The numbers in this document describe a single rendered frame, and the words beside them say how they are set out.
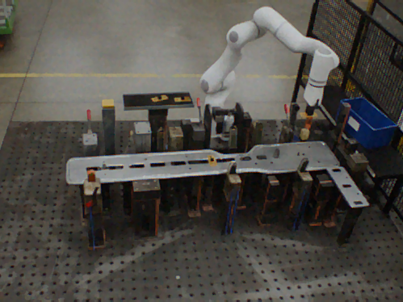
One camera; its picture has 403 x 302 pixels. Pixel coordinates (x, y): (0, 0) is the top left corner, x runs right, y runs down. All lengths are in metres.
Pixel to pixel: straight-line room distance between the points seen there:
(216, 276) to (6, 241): 1.01
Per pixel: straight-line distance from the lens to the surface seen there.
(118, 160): 2.30
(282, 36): 2.24
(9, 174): 2.77
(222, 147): 2.48
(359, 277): 2.40
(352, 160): 2.47
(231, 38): 2.36
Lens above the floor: 2.44
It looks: 36 degrees down
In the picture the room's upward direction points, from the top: 6 degrees clockwise
